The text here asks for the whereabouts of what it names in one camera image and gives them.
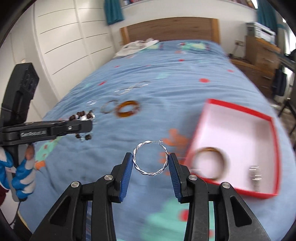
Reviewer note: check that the white clothing on bed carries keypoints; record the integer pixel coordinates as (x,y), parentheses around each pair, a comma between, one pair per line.
(135,47)

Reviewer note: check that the left hand blue white glove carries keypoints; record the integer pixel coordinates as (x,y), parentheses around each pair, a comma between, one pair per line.
(24,180)

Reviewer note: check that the blue patterned bed cover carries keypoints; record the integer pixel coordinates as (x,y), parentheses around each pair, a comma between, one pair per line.
(182,79)

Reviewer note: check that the white wardrobe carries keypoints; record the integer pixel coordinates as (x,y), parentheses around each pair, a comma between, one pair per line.
(64,40)

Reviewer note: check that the large thin silver hoop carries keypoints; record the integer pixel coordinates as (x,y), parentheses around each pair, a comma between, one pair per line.
(109,106)

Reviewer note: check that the teal curtain left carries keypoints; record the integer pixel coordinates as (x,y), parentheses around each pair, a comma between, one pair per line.
(113,11)

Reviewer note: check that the twisted silver hoop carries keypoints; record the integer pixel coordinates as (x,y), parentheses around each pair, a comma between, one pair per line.
(141,84)
(123,91)
(147,162)

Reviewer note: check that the dark brown bangle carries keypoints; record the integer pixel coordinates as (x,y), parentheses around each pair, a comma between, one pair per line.
(209,163)

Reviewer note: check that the teal curtain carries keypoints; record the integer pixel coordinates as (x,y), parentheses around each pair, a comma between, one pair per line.
(113,11)
(266,15)

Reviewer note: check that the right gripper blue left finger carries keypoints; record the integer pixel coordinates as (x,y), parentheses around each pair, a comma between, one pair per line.
(125,178)

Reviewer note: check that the red jewelry box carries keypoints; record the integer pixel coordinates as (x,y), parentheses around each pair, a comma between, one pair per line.
(247,137)

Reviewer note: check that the wall power socket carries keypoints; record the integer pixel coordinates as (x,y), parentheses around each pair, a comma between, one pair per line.
(239,43)

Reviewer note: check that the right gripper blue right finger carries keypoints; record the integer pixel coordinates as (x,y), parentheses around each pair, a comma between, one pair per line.
(178,178)

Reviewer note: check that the wooden drawer cabinet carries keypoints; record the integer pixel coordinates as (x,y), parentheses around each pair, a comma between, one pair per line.
(259,63)

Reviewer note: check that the amber bangle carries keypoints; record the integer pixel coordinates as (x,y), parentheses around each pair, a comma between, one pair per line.
(127,108)

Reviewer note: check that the black bag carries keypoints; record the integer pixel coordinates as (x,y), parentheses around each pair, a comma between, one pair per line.
(279,82)

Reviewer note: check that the wooden headboard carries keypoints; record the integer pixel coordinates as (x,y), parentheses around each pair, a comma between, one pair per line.
(175,28)

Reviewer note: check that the white printer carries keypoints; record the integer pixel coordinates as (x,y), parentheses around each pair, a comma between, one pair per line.
(260,31)

